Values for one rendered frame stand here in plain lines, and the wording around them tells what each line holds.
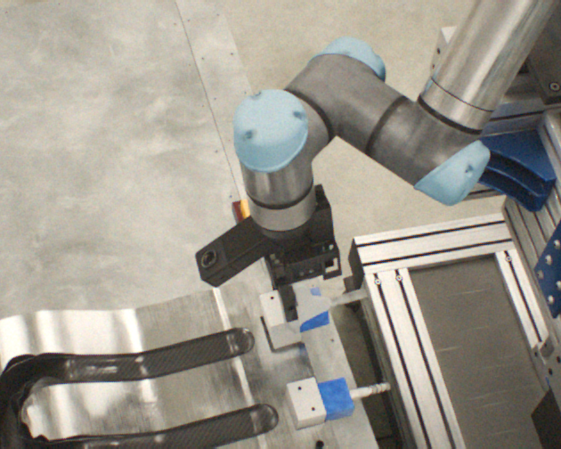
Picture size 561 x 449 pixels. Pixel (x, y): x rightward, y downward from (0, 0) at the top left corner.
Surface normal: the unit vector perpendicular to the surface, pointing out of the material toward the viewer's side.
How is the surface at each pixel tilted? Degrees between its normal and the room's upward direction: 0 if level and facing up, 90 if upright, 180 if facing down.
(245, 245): 39
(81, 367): 26
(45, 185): 0
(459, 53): 57
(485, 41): 53
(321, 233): 82
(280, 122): 12
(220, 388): 3
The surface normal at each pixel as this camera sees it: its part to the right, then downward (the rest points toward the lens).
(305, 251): -0.11, -0.59
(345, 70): 0.11, -0.52
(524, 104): 0.22, 0.84
